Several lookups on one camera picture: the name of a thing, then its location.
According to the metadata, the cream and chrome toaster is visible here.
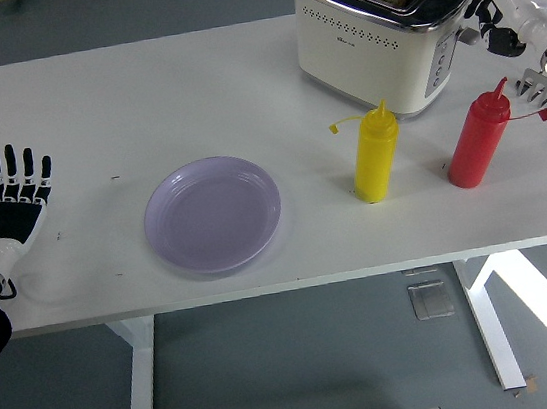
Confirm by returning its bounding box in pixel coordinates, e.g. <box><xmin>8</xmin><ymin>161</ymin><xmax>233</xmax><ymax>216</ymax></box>
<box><xmin>290</xmin><ymin>0</ymin><xmax>493</xmax><ymax>134</ymax></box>

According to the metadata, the purple round plate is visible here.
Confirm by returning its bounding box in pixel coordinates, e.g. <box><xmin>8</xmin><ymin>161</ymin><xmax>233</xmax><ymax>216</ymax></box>
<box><xmin>135</xmin><ymin>148</ymin><xmax>291</xmax><ymax>282</ymax></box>

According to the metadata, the white table leg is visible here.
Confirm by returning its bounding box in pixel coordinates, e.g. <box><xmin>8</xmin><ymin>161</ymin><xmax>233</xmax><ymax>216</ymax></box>
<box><xmin>105</xmin><ymin>314</ymin><xmax>168</xmax><ymax>409</ymax></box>
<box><xmin>450</xmin><ymin>253</ymin><xmax>527</xmax><ymax>397</ymax></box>

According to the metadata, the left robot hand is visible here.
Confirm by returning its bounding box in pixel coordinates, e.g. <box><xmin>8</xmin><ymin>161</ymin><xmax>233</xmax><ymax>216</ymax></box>
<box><xmin>0</xmin><ymin>138</ymin><xmax>67</xmax><ymax>275</ymax></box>

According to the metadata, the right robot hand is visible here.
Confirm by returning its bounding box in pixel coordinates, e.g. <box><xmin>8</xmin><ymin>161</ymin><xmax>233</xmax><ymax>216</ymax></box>
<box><xmin>460</xmin><ymin>0</ymin><xmax>547</xmax><ymax>62</ymax></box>

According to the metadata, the metal floor outlet cover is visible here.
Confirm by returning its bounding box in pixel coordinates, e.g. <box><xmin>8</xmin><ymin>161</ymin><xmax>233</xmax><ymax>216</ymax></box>
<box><xmin>405</xmin><ymin>279</ymin><xmax>456</xmax><ymax>323</ymax></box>

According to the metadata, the brown floor tape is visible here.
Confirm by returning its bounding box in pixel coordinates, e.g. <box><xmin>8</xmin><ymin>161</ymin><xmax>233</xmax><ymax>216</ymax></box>
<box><xmin>510</xmin><ymin>374</ymin><xmax>540</xmax><ymax>399</ymax></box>

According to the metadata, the yellow squeeze bottle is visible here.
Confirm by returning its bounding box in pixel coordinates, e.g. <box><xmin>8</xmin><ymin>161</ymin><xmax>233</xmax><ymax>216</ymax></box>
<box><xmin>325</xmin><ymin>97</ymin><xmax>409</xmax><ymax>208</ymax></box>

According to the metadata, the red squeeze bottle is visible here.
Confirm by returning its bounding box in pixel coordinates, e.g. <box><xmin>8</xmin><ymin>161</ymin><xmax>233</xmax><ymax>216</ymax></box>
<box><xmin>435</xmin><ymin>71</ymin><xmax>547</xmax><ymax>191</ymax></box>

